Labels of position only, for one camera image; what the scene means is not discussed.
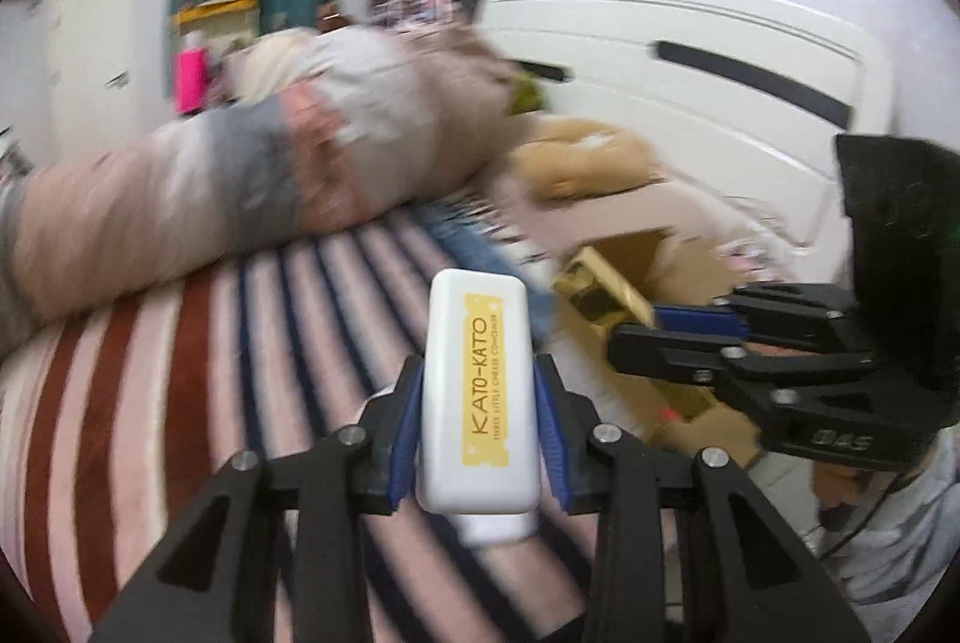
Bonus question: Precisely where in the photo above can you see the green plush toy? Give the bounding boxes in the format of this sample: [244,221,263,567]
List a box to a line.
[505,68,545,116]

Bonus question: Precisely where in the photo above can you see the brown cardboard box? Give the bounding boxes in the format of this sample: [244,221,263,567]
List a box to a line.
[553,229,767,468]

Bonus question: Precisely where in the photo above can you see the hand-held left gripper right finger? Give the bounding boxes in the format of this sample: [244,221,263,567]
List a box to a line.
[532,354,872,643]

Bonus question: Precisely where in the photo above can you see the white door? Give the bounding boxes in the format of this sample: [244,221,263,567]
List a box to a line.
[46,0,145,143]

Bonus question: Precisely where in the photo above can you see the white case with yellow label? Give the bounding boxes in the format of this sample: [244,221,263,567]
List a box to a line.
[415,268,542,548]

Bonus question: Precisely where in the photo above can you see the tan plush toy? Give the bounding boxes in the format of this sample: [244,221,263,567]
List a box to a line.
[513,118,665,203]

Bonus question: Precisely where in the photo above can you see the person's grey clothing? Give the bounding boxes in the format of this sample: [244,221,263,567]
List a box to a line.
[814,422,960,623]

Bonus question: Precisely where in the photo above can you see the blue denim cloth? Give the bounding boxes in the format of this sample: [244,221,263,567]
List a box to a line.
[417,199,557,348]

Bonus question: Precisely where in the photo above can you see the pink bottle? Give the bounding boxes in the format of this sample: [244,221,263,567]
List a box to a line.
[173,46,209,116]

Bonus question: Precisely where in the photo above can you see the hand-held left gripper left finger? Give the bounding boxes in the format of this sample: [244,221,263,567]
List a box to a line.
[88,354,427,643]

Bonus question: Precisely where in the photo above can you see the shiny gold box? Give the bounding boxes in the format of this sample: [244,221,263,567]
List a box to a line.
[553,245,658,345]

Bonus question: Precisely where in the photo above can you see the striped bed sheet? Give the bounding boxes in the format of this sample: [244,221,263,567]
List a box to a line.
[0,214,680,643]

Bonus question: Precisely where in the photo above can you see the white bed headboard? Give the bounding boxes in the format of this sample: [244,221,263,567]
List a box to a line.
[475,0,892,254]

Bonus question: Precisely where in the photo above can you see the rolled pink grey blanket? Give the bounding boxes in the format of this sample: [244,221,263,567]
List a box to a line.
[0,24,520,355]

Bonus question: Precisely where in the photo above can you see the black cable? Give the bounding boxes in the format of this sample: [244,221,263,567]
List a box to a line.
[819,469,925,558]

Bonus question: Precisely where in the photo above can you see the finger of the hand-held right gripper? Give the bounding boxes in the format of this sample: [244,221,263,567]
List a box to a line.
[651,281,863,353]
[606,323,912,449]

